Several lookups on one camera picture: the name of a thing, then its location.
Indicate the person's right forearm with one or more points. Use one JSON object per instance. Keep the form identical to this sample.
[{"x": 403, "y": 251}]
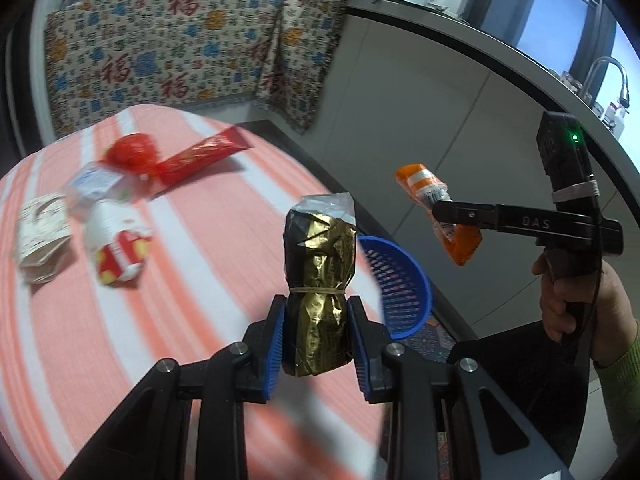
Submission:
[{"x": 620, "y": 410}]

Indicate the red sachet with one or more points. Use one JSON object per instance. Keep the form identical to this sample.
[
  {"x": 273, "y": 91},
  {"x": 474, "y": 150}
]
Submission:
[{"x": 200, "y": 152}]

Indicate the steel faucet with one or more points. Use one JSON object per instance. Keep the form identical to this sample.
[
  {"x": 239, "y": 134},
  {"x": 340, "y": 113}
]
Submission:
[{"x": 607, "y": 67}]

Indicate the kitchen counter cabinets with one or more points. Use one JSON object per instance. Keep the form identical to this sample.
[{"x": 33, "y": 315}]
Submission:
[{"x": 450, "y": 110}]

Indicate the orange snack packet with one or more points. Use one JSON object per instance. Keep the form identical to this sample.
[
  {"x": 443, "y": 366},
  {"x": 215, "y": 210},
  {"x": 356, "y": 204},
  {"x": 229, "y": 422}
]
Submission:
[{"x": 415, "y": 180}]

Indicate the gold foil bag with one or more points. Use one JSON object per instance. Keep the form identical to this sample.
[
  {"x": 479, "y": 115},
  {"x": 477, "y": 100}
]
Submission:
[{"x": 315, "y": 320}]

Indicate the red round wrapper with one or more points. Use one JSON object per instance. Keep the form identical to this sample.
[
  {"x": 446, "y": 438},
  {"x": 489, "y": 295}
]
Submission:
[{"x": 132, "y": 152}]

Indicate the beige patterned paper bag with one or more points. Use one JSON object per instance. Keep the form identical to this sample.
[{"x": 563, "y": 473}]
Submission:
[{"x": 42, "y": 240}]

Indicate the white red snack bag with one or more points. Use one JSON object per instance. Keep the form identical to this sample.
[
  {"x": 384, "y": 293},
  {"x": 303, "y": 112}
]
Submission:
[{"x": 117, "y": 245}]

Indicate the colourful floor mat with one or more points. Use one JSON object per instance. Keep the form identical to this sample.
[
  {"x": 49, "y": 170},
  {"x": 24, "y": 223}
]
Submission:
[{"x": 427, "y": 334}]

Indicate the clear plastic wrapper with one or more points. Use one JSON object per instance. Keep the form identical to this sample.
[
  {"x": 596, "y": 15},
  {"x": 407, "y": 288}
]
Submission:
[{"x": 92, "y": 185}]

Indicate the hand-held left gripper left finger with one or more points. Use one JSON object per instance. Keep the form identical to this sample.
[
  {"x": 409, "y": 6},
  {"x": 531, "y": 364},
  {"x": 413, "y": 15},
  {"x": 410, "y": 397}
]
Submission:
[{"x": 274, "y": 350}]

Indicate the large printed cloth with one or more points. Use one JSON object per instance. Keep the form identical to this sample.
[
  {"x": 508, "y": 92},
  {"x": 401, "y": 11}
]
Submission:
[{"x": 150, "y": 60}]

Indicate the person's right hand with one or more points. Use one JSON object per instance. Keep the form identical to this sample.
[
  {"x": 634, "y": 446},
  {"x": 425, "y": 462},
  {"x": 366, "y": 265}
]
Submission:
[{"x": 617, "y": 310}]

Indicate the blue plastic basket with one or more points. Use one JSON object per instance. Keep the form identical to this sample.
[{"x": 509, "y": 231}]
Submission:
[{"x": 400, "y": 285}]

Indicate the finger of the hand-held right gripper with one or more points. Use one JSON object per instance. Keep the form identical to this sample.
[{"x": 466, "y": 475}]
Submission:
[{"x": 455, "y": 212}]

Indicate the narrow printed cloth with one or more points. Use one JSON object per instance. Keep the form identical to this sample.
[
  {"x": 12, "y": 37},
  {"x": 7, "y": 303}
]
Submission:
[{"x": 300, "y": 60}]

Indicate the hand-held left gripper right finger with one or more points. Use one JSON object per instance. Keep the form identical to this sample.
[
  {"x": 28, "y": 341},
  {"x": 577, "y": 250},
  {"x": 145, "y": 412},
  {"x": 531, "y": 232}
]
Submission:
[{"x": 359, "y": 355}]

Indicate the window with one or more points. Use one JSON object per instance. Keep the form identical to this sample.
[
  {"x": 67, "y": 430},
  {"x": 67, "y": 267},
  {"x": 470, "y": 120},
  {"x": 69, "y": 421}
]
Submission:
[{"x": 550, "y": 0}]

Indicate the person's black trousers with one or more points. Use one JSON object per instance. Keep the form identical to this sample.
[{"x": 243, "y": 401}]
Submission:
[{"x": 525, "y": 375}]

